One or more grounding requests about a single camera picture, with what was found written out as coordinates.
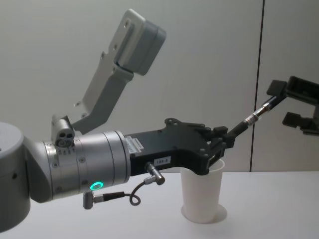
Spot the black pen with silver band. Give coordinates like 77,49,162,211
225,95,288,140

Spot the thin dark gripper cable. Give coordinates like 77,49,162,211
83,161,166,210

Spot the white table cloth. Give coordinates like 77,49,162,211
23,170,319,239

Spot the white plastic cup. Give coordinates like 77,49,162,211
179,159,226,224

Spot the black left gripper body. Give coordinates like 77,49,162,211
124,118,213,178

